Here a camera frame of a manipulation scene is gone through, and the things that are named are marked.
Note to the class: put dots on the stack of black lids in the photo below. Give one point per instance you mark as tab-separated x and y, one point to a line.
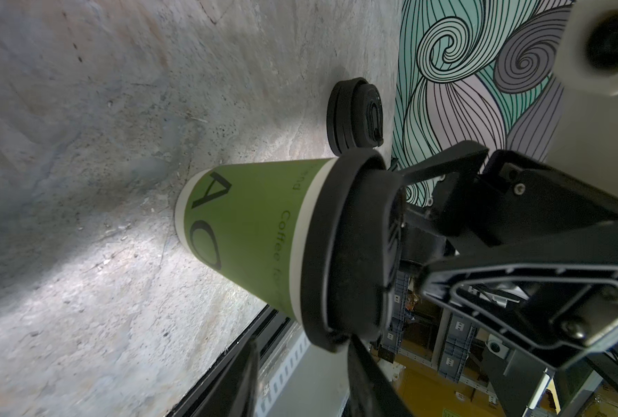
354	116

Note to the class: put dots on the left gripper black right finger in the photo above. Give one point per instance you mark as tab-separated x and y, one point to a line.
371	394

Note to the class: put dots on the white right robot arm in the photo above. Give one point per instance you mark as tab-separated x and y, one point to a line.
536	77

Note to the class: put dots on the white slotted cable duct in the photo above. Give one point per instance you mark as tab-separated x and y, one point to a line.
283	362

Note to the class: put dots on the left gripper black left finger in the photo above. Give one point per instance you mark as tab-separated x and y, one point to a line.
233	393

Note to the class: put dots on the green paper coffee cup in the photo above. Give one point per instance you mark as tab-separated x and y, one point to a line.
249	222

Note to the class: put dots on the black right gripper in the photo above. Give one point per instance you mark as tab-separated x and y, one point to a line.
525	252

